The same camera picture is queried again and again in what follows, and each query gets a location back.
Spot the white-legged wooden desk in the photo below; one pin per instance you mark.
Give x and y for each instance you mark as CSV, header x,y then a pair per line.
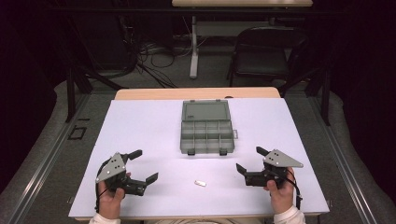
x,y
236,3

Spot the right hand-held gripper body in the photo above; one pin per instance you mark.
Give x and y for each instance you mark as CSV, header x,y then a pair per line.
x,y
280,160

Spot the small white flat piece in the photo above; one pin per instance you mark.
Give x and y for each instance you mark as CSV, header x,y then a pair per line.
x,y
200,183

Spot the white table cover board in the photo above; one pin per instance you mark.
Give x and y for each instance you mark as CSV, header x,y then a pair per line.
x,y
149,130

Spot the black metal stand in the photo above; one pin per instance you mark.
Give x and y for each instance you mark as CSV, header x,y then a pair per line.
x,y
72,93
325,93

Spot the person's left hand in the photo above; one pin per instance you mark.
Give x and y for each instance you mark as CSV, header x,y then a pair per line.
x,y
109,200

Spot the person's right hand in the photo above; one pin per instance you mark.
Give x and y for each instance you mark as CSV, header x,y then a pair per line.
x,y
281,196

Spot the black chair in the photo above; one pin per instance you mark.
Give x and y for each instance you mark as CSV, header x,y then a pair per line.
x,y
264,56

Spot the grey plastic compartment box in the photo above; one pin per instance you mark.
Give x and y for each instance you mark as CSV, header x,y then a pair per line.
x,y
207,127

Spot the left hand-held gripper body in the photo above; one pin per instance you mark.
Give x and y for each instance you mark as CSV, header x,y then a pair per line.
x,y
111,169

